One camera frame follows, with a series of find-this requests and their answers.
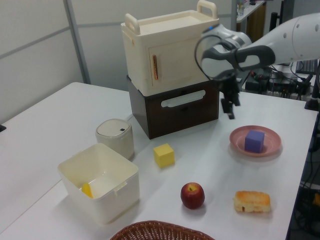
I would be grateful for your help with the small white lidded bin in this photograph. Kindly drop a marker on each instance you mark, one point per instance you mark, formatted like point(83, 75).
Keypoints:
point(117, 140)

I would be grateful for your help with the wooden background desk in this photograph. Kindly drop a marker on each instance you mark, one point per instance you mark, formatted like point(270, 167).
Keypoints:
point(255, 22)

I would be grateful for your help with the brown wicker basket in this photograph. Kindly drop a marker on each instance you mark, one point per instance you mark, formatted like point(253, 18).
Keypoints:
point(160, 231)

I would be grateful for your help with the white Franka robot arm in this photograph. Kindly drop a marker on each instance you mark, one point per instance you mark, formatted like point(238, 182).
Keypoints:
point(295, 32)

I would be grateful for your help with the black background chair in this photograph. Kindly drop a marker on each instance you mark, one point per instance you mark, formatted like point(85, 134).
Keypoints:
point(275, 21)

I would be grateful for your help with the yellow background object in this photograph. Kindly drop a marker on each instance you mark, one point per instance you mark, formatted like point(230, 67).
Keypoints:
point(317, 199)

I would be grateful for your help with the black table edge clamp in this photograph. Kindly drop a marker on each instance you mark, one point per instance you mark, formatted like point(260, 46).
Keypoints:
point(2, 128)

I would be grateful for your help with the pink plate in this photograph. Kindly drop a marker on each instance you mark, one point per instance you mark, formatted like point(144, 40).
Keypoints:
point(237, 142)

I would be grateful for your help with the yellow cube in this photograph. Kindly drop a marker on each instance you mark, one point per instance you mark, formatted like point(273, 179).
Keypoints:
point(163, 156)

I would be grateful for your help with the toy bread slice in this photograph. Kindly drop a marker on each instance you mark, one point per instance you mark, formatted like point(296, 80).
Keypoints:
point(251, 202)

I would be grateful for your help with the open white plastic box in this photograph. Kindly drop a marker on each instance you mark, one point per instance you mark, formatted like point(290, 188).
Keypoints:
point(117, 200)

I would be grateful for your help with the purple cube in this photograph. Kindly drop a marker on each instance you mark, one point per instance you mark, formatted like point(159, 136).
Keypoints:
point(254, 142)

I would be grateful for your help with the black camera stand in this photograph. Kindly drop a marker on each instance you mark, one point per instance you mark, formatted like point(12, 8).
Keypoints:
point(312, 101)

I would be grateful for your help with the dark brown drawer box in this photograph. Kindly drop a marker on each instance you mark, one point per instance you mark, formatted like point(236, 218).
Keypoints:
point(175, 117)

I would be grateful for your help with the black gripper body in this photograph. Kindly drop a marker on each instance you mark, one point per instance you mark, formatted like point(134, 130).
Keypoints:
point(228, 88)

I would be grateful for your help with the yellow item in box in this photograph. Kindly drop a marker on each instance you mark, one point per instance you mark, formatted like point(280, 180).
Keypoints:
point(87, 191)

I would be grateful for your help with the red apple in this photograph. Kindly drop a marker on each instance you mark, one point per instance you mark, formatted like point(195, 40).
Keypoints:
point(192, 196)

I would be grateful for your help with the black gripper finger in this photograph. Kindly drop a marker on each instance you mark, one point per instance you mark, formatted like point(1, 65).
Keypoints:
point(228, 107)
point(236, 98)

